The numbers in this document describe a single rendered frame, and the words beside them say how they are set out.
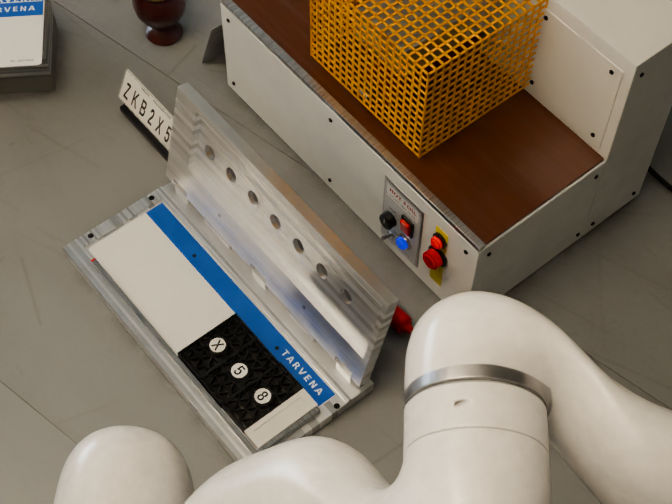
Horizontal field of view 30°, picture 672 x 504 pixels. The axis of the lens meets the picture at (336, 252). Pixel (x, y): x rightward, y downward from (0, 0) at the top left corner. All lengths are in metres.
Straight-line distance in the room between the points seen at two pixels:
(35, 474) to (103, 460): 0.58
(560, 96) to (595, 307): 0.31
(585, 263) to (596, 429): 0.96
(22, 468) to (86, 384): 0.14
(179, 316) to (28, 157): 0.38
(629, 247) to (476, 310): 1.00
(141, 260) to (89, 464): 0.71
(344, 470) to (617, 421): 0.20
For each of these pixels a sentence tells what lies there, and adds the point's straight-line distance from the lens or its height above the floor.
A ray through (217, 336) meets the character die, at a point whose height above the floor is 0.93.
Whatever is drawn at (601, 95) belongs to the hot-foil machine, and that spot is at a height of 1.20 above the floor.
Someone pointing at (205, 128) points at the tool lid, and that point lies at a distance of 1.72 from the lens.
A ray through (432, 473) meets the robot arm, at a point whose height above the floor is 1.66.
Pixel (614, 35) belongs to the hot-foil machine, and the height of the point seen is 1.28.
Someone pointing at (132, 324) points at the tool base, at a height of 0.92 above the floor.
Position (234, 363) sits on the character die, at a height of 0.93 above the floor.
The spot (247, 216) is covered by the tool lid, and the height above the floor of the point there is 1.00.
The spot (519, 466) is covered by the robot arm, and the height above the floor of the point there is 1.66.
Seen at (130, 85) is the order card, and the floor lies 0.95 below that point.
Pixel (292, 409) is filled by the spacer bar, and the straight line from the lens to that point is 1.65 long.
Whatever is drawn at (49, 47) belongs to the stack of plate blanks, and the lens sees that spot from 2.01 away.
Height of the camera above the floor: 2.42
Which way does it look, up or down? 57 degrees down
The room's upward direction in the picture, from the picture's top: 1 degrees clockwise
